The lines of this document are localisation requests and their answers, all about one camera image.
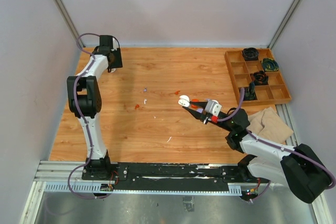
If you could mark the dark blue rolled sock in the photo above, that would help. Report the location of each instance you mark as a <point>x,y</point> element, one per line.
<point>249,92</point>

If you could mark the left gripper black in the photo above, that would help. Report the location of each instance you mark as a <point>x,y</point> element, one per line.
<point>118,63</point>

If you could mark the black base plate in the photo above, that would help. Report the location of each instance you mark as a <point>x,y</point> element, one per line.
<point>167,177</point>

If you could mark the white earbud charging case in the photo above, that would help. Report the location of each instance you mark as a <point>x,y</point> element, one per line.
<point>184,101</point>

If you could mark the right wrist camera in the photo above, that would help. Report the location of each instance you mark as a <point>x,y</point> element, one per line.
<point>213,106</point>

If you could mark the black orange rolled sock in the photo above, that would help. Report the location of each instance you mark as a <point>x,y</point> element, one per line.
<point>260,78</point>

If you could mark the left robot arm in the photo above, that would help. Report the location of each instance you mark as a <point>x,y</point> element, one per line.
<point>85,102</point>

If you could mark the wooden compartment tray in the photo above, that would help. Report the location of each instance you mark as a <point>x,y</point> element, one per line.
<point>276,92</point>

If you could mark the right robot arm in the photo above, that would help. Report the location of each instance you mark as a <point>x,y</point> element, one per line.
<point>296,167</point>

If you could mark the beige cloth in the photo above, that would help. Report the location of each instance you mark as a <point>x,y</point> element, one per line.
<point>267,124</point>

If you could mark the dark green rolled sock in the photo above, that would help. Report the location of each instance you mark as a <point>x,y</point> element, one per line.
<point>269,65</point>

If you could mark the orange earbud charging case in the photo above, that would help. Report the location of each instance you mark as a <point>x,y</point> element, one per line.
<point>193,105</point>

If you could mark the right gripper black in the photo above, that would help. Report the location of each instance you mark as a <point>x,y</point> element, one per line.
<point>203,117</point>

